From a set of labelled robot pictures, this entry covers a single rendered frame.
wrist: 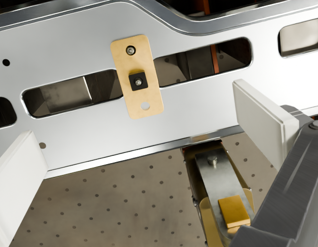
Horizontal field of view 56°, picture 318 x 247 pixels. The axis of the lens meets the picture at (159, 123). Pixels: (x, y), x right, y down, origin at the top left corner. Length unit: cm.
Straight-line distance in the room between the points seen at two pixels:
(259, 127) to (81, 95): 22
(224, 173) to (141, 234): 51
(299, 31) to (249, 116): 20
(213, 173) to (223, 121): 6
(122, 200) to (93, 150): 42
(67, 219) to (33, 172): 61
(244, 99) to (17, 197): 13
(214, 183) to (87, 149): 15
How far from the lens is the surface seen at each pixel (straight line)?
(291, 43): 36
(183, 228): 82
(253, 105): 16
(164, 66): 62
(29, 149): 19
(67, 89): 33
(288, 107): 16
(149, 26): 30
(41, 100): 57
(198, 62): 45
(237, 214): 30
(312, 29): 37
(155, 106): 32
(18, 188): 18
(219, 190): 33
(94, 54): 31
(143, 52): 30
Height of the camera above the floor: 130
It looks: 67 degrees down
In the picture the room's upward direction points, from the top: 169 degrees clockwise
